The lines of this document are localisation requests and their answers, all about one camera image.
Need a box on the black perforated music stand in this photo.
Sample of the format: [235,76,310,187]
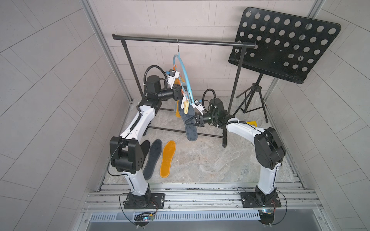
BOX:
[227,7,342,123]

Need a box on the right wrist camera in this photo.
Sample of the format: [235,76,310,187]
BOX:
[192,100,204,115]

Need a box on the blue multi-clip hanger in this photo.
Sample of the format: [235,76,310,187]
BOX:
[173,39,195,108]

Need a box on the black garment rack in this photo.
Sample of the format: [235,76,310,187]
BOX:
[112,34,256,135]

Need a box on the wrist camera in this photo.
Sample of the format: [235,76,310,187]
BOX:
[166,69,180,89]
[192,100,204,115]

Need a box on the black shoe insole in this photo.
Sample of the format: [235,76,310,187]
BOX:
[140,140,150,161]

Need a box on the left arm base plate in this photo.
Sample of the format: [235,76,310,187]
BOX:
[124,193,165,209]

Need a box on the dark grey shoe insole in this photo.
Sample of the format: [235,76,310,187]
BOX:
[143,139,162,180]

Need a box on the aluminium mounting rail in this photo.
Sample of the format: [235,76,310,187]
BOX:
[82,182,322,212]

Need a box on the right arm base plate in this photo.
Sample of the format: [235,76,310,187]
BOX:
[240,192,281,208]

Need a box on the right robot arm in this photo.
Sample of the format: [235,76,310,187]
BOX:
[178,89,286,206]

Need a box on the yellow triangular plastic piece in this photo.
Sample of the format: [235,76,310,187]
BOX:
[247,121,257,127]

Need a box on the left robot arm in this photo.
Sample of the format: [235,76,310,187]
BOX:
[109,69,182,208]

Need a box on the orange yellow shoe insole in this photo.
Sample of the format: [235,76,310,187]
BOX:
[160,141,176,178]

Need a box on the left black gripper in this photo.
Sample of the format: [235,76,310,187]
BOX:
[153,86,188,104]

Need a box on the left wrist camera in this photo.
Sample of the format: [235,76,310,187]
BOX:
[166,69,180,89]

